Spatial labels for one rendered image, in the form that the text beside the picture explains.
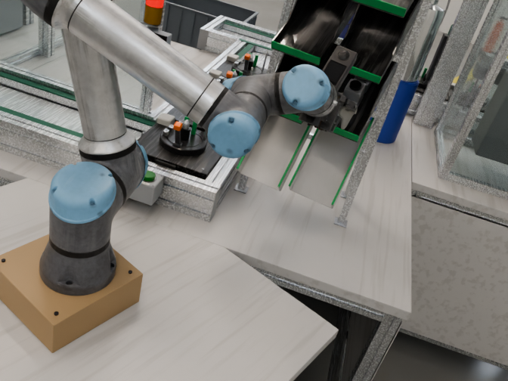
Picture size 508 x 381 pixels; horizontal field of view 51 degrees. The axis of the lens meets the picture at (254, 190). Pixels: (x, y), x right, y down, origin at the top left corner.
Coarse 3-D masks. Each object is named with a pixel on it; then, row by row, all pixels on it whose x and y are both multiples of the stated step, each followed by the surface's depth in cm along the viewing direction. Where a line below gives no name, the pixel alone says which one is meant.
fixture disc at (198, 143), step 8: (160, 136) 156; (168, 136) 157; (192, 136) 160; (200, 136) 161; (160, 144) 155; (168, 144) 153; (184, 144) 155; (192, 144) 156; (200, 144) 157; (176, 152) 153; (184, 152) 153; (192, 152) 153; (200, 152) 156
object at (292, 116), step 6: (330, 48) 149; (330, 54) 151; (282, 60) 143; (288, 60) 148; (294, 60) 150; (300, 60) 150; (324, 60) 150; (282, 66) 145; (288, 66) 148; (294, 66) 149; (318, 66) 149; (276, 72) 142; (288, 114) 136; (294, 114) 135; (294, 120) 136; (300, 120) 135
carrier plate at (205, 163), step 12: (156, 132) 161; (144, 144) 153; (156, 144) 155; (156, 156) 149; (168, 156) 151; (180, 156) 152; (192, 156) 154; (204, 156) 155; (216, 156) 157; (180, 168) 149; (192, 168) 149; (204, 168) 150
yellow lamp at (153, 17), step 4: (148, 8) 151; (152, 8) 151; (156, 8) 151; (160, 8) 152; (144, 12) 153; (148, 12) 152; (152, 12) 151; (156, 12) 152; (160, 12) 153; (144, 16) 153; (148, 16) 152; (152, 16) 152; (156, 16) 152; (160, 16) 153; (144, 20) 154; (148, 20) 153; (152, 20) 153; (156, 20) 153; (160, 20) 154; (152, 24) 153; (156, 24) 154
